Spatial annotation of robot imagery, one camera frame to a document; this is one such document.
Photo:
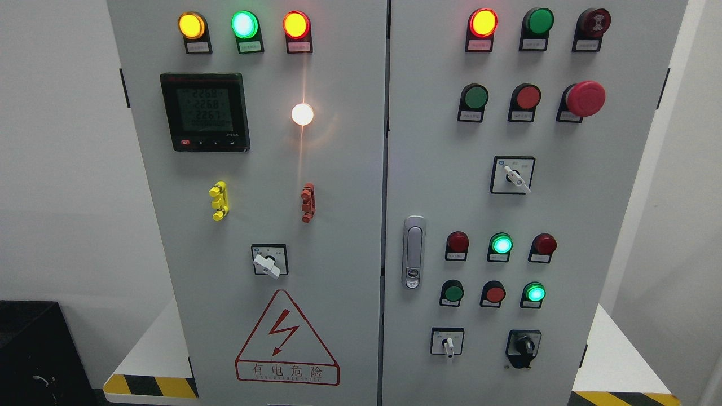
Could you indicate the black knob selector switch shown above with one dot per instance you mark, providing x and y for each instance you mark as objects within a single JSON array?
[{"x": 522, "y": 347}]

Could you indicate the red terminal connector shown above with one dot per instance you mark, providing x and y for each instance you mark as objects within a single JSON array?
[{"x": 308, "y": 202}]

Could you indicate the dark red lamp middle left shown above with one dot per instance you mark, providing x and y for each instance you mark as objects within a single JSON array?
[{"x": 457, "y": 245}]

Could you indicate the white glowing indicator lamp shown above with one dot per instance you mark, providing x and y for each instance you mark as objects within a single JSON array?
[{"x": 302, "y": 114}]

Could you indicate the grey electrical cabinet left door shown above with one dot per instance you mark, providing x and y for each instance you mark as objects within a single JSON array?
[{"x": 334, "y": 261}]

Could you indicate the grey electrical cabinet door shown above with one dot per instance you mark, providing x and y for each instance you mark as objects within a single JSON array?
[
  {"x": 441, "y": 169},
  {"x": 334, "y": 261}
]

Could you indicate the green push button lower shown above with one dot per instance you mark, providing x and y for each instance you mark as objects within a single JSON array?
[{"x": 452, "y": 292}]

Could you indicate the green push button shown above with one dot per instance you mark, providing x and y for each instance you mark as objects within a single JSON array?
[
  {"x": 473, "y": 99},
  {"x": 452, "y": 292}
]

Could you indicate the yellow terminal connector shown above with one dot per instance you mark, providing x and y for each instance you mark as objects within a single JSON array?
[{"x": 218, "y": 194}]

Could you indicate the green lit lamp middle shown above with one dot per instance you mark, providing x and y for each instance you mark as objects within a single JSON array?
[{"x": 500, "y": 247}]

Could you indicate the green push button upper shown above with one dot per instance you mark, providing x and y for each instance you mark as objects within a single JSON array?
[{"x": 473, "y": 99}]

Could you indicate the red push button lower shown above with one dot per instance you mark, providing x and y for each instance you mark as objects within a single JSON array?
[{"x": 493, "y": 294}]

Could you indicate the red push button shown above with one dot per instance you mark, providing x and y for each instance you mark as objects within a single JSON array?
[
  {"x": 493, "y": 294},
  {"x": 524, "y": 99}
]

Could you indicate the red high voltage warning sticker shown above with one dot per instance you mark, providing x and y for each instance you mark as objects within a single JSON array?
[{"x": 284, "y": 347}]

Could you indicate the grey electrical cabinet right door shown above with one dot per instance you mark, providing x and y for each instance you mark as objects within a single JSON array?
[{"x": 441, "y": 169}]

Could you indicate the black digital power meter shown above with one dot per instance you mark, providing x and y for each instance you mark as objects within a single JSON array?
[{"x": 206, "y": 112}]

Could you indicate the red lamp middle right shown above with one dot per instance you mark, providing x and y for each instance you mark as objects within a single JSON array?
[{"x": 542, "y": 248}]

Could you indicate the red-rimmed lit lamp left door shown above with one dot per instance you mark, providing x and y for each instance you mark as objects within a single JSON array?
[{"x": 297, "y": 28}]

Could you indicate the red-rimmed lit lamp door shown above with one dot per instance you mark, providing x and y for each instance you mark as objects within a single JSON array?
[
  {"x": 481, "y": 27},
  {"x": 297, "y": 28}
]

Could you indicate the red push button upper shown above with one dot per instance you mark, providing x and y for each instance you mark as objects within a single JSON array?
[{"x": 524, "y": 99}]

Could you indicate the green illuminated button lower right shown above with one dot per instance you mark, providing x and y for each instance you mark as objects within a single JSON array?
[{"x": 533, "y": 295}]

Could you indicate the green indicator lamp top left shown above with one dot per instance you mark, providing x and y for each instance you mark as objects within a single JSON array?
[{"x": 247, "y": 32}]

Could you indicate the red-rimmed lit lamp right door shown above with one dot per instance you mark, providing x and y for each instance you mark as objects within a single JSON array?
[{"x": 481, "y": 27}]

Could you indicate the red emergency stop button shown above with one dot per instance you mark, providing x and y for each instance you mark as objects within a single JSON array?
[{"x": 580, "y": 100}]

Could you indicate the yellow indicator lamp top left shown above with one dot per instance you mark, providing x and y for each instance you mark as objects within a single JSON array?
[{"x": 195, "y": 32}]

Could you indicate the green lamp top right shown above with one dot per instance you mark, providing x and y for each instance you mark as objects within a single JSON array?
[{"x": 536, "y": 26}]

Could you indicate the dark red buzzer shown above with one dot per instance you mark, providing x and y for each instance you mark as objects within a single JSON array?
[{"x": 590, "y": 28}]

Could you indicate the white platform with hazard stripes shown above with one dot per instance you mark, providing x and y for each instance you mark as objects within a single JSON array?
[{"x": 157, "y": 370}]

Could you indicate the black box lower left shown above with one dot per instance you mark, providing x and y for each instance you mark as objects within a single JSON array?
[{"x": 40, "y": 364}]

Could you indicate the silver door lock handle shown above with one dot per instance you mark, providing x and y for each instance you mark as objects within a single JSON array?
[{"x": 412, "y": 256}]

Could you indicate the white rotary switch left door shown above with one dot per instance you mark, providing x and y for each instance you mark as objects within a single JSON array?
[{"x": 270, "y": 260}]

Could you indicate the white rotary switch upper right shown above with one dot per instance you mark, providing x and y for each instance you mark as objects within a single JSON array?
[{"x": 512, "y": 175}]

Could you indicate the white rotary switch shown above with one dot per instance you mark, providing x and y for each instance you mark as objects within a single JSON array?
[
  {"x": 512, "y": 175},
  {"x": 447, "y": 341}
]

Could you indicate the white rotary switch lower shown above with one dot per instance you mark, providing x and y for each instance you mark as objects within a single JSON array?
[{"x": 447, "y": 341}]

